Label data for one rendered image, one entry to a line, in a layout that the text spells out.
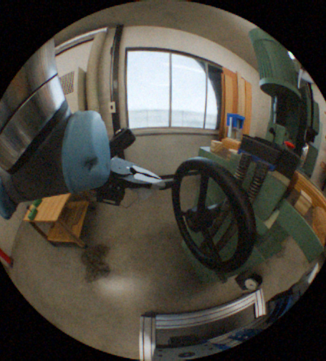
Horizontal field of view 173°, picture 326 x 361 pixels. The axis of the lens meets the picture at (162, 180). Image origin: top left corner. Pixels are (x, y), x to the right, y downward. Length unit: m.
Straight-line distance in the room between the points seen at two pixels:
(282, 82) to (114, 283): 1.44
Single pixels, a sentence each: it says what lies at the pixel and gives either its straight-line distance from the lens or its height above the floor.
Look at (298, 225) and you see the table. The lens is 0.35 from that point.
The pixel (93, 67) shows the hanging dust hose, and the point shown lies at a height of 1.77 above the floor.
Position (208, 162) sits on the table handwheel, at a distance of 0.18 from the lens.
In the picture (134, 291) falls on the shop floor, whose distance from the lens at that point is 1.04.
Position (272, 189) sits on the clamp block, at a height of 0.94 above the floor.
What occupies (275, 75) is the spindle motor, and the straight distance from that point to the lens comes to 0.46.
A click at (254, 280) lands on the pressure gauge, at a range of 0.43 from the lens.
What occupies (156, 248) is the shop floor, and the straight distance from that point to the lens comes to 1.08.
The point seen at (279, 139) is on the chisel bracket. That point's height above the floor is 1.02.
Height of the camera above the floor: 1.02
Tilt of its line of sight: 33 degrees down
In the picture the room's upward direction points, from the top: straight up
